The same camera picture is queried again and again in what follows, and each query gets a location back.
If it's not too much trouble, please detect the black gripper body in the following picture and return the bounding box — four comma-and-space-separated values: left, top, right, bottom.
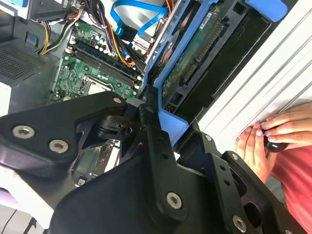
47, 155, 234, 234

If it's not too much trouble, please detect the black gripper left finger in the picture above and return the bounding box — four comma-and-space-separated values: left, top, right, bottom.
0, 84, 192, 223

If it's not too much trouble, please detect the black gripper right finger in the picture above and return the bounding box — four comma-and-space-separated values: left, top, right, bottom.
190, 119, 308, 234

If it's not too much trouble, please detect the round black tool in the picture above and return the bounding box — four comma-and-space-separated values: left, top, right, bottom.
262, 130, 290, 154

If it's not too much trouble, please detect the hard disk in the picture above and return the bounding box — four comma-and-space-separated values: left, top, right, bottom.
143, 0, 288, 149

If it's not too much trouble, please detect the person's left hand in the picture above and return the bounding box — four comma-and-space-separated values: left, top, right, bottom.
234, 121, 277, 183

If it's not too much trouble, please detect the person's right hand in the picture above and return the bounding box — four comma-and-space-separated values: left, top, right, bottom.
262, 102, 312, 149

